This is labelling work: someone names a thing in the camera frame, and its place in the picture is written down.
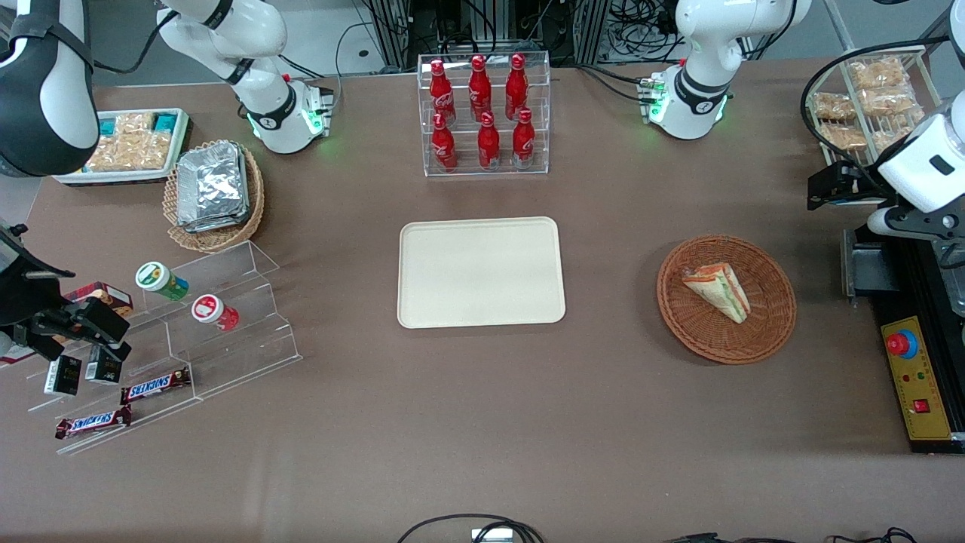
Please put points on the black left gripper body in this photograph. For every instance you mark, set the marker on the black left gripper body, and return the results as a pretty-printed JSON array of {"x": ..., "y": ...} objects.
[{"x": 850, "y": 181}]

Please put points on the triangular sandwich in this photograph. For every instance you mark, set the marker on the triangular sandwich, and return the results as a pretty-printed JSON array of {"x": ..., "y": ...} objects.
[{"x": 720, "y": 290}]

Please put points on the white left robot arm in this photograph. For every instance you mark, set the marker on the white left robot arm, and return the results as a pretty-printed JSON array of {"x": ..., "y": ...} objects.
[{"x": 701, "y": 45}]

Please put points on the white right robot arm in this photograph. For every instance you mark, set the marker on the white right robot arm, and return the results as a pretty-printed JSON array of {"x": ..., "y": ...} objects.
[{"x": 45, "y": 90}]

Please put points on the white snack tray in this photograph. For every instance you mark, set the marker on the white snack tray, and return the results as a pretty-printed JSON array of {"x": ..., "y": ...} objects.
[{"x": 113, "y": 176}]

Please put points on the oval tan wicker basket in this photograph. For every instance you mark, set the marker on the oval tan wicker basket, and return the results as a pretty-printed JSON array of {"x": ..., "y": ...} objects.
[{"x": 219, "y": 240}]

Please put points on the round brown wicker basket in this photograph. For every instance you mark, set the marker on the round brown wicker basket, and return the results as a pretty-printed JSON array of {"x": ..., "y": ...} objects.
[{"x": 769, "y": 317}]

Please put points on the cream plastic tray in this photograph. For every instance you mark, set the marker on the cream plastic tray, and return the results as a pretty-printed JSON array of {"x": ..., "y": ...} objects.
[{"x": 481, "y": 273}]

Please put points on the small black box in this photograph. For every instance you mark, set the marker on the small black box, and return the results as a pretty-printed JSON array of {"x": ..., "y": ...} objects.
[
  {"x": 63, "y": 375},
  {"x": 102, "y": 368}
]

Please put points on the red brown snack box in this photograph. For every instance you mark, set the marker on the red brown snack box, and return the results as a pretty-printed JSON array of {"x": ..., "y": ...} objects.
[{"x": 113, "y": 296}]

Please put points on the bagged pastry snack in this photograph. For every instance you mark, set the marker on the bagged pastry snack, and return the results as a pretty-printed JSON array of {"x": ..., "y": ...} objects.
[
  {"x": 833, "y": 106},
  {"x": 878, "y": 73},
  {"x": 843, "y": 136},
  {"x": 893, "y": 132},
  {"x": 886, "y": 100}
]

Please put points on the Snickers bar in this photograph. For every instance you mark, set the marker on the Snickers bar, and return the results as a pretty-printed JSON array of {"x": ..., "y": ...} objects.
[
  {"x": 92, "y": 422},
  {"x": 154, "y": 387}
]

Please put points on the green cup with white lid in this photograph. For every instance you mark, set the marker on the green cup with white lid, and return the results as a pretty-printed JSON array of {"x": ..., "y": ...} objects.
[{"x": 160, "y": 279}]

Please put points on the grey metal block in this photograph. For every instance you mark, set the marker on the grey metal block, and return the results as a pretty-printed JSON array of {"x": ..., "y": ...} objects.
[{"x": 867, "y": 264}]

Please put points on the red cup with white lid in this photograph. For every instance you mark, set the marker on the red cup with white lid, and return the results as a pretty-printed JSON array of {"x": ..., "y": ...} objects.
[{"x": 213, "y": 311}]

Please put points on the clear acrylic stepped shelf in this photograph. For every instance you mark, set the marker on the clear acrylic stepped shelf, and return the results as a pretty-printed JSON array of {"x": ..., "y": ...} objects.
[{"x": 241, "y": 339}]

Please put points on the clear plastic container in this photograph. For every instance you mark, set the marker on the clear plastic container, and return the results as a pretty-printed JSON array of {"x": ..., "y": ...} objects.
[{"x": 956, "y": 290}]

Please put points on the golden snack bag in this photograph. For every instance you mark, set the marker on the golden snack bag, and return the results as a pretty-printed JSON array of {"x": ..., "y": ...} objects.
[
  {"x": 128, "y": 152},
  {"x": 136, "y": 123}
]

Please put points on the red emergency stop button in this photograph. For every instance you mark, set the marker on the red emergency stop button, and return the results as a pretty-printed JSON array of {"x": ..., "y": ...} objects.
[{"x": 901, "y": 344}]

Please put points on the stack of foil containers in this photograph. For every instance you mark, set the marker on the stack of foil containers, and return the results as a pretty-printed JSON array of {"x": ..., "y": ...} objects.
[{"x": 212, "y": 187}]

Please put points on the teal snack pack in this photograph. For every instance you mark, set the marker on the teal snack pack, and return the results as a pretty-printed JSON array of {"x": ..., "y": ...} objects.
[
  {"x": 166, "y": 122},
  {"x": 108, "y": 124}
]

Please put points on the black control box yellow panel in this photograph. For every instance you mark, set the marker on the black control box yellow panel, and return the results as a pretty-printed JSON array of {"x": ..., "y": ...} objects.
[{"x": 916, "y": 377}]

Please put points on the red cola bottle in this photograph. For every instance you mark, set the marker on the red cola bottle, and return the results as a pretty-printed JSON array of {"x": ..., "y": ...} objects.
[
  {"x": 488, "y": 145},
  {"x": 443, "y": 147},
  {"x": 442, "y": 94},
  {"x": 523, "y": 142},
  {"x": 516, "y": 89},
  {"x": 479, "y": 89}
]

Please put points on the clear acrylic bottle rack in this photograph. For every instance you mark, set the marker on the clear acrylic bottle rack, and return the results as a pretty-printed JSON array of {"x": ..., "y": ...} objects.
[{"x": 464, "y": 154}]

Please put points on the small white device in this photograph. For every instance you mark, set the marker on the small white device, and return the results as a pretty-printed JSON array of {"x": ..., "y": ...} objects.
[{"x": 491, "y": 535}]

